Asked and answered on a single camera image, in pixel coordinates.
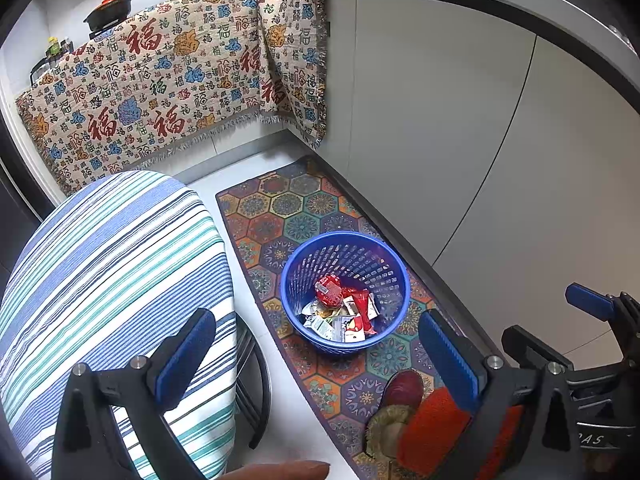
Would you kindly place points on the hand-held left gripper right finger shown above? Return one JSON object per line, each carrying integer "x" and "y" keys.
{"x": 447, "y": 360}

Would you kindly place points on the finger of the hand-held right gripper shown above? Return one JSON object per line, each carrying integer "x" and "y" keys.
{"x": 535, "y": 347}
{"x": 590, "y": 299}

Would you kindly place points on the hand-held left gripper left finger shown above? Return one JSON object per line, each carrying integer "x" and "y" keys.
{"x": 185, "y": 360}

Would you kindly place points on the red white snack wrapper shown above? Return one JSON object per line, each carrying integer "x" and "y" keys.
{"x": 360, "y": 312}

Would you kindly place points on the green white milk carton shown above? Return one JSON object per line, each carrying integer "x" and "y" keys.
{"x": 325, "y": 327}

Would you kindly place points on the red plastic bag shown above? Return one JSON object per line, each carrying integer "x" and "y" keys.
{"x": 328, "y": 290}

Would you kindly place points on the blue plastic basket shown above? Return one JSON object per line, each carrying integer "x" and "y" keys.
{"x": 300, "y": 270}

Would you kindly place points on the person's left hand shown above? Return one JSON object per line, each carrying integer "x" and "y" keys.
{"x": 285, "y": 471}

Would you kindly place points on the orange fleece trouser leg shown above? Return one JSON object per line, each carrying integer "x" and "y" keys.
{"x": 440, "y": 430}

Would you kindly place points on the red furry slipper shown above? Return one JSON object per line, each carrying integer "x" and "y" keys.
{"x": 395, "y": 410}

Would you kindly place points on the striped tablecloth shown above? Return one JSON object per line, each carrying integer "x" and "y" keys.
{"x": 110, "y": 285}

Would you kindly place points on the white base cabinet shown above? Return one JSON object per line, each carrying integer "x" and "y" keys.
{"x": 475, "y": 160}

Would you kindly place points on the hexagon patterned floor mat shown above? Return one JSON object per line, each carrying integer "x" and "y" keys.
{"x": 300, "y": 210}

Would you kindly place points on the printed blanket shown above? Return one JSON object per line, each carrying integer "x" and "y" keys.
{"x": 165, "y": 85}

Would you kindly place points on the grey kitchen countertop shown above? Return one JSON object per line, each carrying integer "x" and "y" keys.
{"x": 525, "y": 5}

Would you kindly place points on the seasoning bottles rack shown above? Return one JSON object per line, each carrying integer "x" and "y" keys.
{"x": 59, "y": 47}

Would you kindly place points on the black clay pot red lid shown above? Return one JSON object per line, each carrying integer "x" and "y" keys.
{"x": 109, "y": 12}

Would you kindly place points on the black table frame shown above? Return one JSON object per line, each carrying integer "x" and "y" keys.
{"x": 257, "y": 385}

